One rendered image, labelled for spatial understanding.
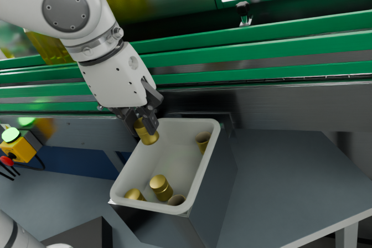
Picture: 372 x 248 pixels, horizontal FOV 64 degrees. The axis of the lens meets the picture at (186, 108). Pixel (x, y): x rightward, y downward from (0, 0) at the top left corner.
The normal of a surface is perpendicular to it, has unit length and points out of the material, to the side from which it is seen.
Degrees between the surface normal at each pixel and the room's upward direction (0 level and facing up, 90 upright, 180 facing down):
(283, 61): 90
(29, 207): 0
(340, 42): 90
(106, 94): 94
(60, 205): 0
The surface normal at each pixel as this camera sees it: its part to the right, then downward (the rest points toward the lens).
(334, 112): -0.34, 0.66
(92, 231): -0.30, -0.75
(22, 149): 0.89, 0.00
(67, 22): 0.26, 0.63
